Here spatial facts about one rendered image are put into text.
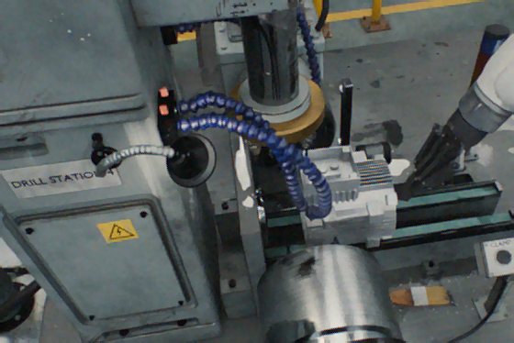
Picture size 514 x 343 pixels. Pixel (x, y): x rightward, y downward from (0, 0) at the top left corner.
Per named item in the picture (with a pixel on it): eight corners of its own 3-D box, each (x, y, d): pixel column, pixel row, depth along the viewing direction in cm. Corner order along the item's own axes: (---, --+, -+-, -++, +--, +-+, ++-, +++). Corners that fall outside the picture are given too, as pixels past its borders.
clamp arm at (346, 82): (339, 170, 129) (341, 86, 110) (336, 160, 131) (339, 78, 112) (352, 167, 130) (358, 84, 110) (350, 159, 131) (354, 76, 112)
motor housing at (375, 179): (307, 263, 120) (306, 213, 106) (297, 202, 132) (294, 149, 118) (392, 252, 122) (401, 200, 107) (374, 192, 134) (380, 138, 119)
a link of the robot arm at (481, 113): (487, 104, 90) (464, 128, 93) (524, 118, 94) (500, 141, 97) (468, 72, 95) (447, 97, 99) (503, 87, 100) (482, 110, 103)
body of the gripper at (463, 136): (452, 98, 99) (422, 133, 105) (468, 127, 94) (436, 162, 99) (480, 109, 102) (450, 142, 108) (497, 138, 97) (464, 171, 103)
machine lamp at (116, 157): (88, 229, 68) (50, 162, 59) (96, 168, 76) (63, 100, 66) (226, 209, 70) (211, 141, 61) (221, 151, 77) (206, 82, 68)
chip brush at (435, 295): (365, 308, 126) (366, 307, 125) (363, 291, 129) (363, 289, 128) (451, 304, 126) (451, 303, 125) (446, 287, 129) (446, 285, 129)
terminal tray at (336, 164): (304, 208, 111) (303, 186, 106) (296, 172, 118) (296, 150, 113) (358, 201, 112) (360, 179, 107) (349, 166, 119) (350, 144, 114)
